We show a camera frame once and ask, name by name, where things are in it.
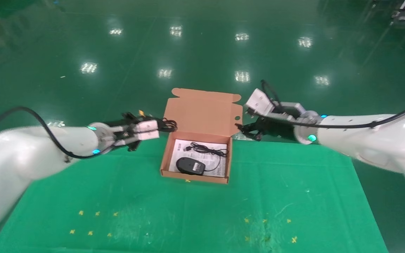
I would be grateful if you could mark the printed white paper sheet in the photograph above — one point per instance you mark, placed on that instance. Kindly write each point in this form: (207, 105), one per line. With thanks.
(178, 151)

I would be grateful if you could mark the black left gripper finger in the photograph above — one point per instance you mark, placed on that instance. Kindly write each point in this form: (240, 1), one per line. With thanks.
(132, 117)
(133, 145)

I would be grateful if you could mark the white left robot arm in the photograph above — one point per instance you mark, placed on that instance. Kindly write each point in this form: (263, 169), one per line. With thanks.
(30, 151)

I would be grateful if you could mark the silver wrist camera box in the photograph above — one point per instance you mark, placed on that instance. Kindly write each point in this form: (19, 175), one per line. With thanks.
(258, 102)
(148, 130)

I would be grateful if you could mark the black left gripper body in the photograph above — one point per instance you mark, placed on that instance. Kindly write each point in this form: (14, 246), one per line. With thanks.
(123, 133)

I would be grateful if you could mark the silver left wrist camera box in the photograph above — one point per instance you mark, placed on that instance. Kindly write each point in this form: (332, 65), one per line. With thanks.
(148, 130)

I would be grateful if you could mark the open brown cardboard box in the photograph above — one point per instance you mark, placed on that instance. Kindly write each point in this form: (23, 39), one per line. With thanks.
(202, 112)

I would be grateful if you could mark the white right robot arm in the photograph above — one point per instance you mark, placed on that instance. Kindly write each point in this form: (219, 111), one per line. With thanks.
(364, 137)

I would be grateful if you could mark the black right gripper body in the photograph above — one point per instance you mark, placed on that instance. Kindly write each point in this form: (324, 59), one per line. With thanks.
(280, 128)

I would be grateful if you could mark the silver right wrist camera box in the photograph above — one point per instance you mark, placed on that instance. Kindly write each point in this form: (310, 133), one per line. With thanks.
(258, 102)

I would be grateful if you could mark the green table cloth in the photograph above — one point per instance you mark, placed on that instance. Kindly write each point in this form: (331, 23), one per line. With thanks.
(188, 211)

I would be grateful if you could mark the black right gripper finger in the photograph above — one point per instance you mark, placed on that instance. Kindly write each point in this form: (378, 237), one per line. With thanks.
(255, 135)
(248, 126)

